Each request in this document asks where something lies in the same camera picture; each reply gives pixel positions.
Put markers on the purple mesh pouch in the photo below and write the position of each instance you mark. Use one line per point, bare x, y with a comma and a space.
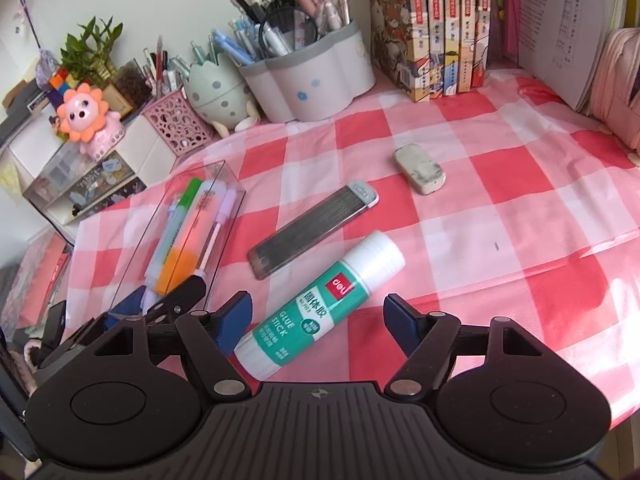
45, 63

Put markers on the clear plastic box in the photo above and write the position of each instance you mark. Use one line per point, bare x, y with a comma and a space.
220, 170

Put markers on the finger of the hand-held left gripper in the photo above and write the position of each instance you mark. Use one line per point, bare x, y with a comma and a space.
55, 322
127, 305

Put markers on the worn white eraser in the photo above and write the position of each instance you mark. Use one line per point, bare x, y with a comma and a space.
420, 170

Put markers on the pink pencil case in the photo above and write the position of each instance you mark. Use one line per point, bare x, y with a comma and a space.
620, 90

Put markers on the large bunch of pens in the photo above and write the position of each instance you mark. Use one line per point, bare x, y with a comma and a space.
330, 10

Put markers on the small bunch of pastel pens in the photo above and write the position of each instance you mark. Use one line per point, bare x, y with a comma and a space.
202, 55

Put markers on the black rimmed magnifying glass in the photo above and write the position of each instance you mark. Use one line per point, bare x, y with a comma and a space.
290, 30

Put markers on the green-topped comic book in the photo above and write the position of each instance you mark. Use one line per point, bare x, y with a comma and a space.
483, 25

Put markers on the white green glue stick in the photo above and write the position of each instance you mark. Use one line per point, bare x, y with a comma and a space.
325, 300

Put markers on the pink abacus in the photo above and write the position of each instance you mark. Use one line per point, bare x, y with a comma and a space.
510, 20

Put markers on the blue-spined comic book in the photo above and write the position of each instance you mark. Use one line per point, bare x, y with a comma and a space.
435, 35

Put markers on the bunch of thin pens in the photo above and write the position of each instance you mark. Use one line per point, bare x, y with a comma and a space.
162, 70

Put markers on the dark rectangular box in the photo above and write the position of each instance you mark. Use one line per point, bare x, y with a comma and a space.
22, 96
12, 129

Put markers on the grey white pen holder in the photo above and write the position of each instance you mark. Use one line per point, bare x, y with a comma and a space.
320, 85

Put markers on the dark pencil lead case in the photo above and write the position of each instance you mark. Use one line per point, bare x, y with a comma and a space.
310, 230

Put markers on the peach orange highlighter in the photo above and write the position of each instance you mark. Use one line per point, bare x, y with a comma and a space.
185, 255

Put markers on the orange pink sunflower toy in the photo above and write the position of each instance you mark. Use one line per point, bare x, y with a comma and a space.
80, 112

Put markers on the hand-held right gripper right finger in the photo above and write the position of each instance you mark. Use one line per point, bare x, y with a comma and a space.
402, 317

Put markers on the red white checked cloth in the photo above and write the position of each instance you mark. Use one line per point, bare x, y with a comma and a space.
500, 210

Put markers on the pink book stack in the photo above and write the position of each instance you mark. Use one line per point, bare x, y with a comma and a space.
40, 280

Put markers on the pink mesh pen holder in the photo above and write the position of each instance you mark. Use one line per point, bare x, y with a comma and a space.
177, 125

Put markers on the lucky bamboo in glass vase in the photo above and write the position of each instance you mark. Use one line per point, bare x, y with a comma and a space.
95, 40

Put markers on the orange-spined comic book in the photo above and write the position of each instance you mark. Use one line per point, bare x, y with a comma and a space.
451, 35

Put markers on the pink-spined comic book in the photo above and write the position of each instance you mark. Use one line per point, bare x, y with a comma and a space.
392, 35

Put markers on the stack of paper booklets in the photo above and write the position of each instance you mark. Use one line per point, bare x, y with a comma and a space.
555, 20

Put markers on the green egg-shaped pen holder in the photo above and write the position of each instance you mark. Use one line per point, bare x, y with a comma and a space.
220, 95

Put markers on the purple capped slim pen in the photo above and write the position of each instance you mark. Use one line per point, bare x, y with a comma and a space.
226, 205

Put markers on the red-striped comic book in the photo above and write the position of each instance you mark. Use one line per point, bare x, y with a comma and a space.
467, 30

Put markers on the colourful puzzle cube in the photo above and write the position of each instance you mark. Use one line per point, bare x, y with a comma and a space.
60, 80

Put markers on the white desktop drawer organizer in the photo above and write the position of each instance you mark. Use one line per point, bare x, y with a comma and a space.
150, 155

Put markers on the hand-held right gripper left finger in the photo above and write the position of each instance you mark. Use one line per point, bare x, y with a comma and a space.
235, 317

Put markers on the green capped highlighter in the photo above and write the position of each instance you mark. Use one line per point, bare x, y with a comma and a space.
192, 192

